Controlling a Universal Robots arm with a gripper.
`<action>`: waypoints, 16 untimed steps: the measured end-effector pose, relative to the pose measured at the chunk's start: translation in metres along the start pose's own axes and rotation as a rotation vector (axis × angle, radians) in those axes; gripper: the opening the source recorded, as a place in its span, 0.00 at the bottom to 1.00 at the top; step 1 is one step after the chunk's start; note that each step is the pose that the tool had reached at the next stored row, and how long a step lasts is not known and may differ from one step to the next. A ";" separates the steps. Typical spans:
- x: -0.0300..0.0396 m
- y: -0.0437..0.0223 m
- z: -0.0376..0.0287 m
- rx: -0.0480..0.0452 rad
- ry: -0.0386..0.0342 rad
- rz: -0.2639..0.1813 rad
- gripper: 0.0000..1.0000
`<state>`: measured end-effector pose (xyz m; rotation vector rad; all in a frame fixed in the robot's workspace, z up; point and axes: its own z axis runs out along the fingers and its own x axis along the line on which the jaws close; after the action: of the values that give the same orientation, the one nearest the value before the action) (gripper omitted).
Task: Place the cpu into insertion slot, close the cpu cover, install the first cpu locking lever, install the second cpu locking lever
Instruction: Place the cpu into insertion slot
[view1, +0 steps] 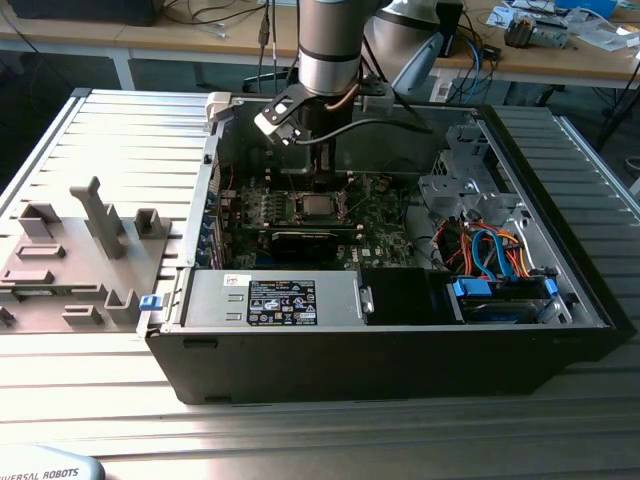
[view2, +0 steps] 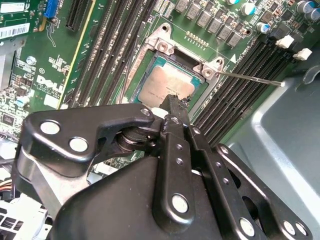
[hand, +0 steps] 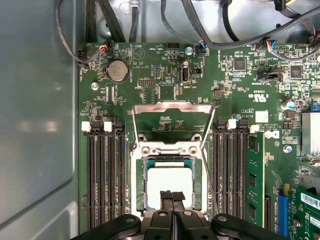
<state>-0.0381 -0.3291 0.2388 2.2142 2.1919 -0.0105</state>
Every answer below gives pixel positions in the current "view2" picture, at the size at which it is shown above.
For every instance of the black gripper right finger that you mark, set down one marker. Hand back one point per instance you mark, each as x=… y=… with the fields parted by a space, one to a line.
x=221 y=172

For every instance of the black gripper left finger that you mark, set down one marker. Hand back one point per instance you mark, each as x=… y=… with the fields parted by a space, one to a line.
x=100 y=120

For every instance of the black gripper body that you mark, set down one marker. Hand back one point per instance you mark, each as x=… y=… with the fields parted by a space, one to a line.
x=112 y=205

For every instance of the silver topped CPU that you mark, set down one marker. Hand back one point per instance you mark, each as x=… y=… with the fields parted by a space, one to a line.
x=162 y=85

